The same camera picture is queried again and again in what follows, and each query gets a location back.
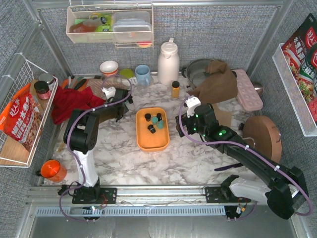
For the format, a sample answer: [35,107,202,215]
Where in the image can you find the brown cloth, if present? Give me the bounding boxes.
[187,60,238,104]

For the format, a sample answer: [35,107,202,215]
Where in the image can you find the orange storage basket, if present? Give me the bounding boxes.
[136,107,170,152]

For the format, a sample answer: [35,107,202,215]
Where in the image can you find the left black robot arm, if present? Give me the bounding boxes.
[63,88,133,187]

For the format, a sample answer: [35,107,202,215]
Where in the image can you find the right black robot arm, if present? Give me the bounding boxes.
[175,96,314,220]

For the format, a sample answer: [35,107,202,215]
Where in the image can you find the brown cork mat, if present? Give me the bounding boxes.
[212,104,232,127]

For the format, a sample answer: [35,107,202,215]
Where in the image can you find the clear drinking glass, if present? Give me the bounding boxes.
[137,81,149,96]

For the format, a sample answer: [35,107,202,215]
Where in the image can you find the green lidded cup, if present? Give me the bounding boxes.
[119,68,138,87]

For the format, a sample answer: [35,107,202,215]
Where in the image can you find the orange juice bottle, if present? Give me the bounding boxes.
[171,81,180,98]

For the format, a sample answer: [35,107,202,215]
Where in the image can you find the blue mug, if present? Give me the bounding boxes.
[135,64,152,86]

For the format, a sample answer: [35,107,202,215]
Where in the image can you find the orange striped white bowl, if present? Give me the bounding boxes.
[100,60,118,77]

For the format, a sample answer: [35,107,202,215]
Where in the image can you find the steel pot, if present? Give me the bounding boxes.
[181,59,214,89]

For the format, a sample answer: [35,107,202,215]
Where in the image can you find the orange plate with utensils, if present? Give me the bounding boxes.
[61,77,89,92]

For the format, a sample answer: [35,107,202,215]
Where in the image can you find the red satin cloth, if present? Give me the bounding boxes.
[52,86,105,125]

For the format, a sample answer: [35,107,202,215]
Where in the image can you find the pink egg tray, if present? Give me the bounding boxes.
[232,69,263,112]

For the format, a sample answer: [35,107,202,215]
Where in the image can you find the round wooden board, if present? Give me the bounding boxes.
[242,116,282,163]

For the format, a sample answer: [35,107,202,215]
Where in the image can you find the white thermos jug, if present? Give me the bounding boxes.
[158,38,180,87]

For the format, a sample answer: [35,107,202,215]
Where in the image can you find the silver lidded jar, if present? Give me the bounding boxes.
[38,73,55,91]

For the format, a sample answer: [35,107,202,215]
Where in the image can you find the dark lidded jar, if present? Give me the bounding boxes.
[34,81,51,100]

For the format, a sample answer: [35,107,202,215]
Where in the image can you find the clear plastic food box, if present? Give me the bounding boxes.
[112,11,152,43]

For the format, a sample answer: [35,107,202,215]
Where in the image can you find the orange round lid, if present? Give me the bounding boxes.
[35,159,67,182]

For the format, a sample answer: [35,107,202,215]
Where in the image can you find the red snack bag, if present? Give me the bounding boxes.
[0,83,42,152]

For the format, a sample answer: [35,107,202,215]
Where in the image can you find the white side rack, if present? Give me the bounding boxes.
[272,43,317,137]

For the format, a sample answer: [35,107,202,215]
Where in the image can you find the red noodle packets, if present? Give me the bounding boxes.
[281,13,317,122]

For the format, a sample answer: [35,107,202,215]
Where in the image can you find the clear wall shelf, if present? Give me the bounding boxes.
[66,3,154,48]

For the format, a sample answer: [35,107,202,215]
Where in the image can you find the white wire basket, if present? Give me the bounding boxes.
[0,53,58,168]

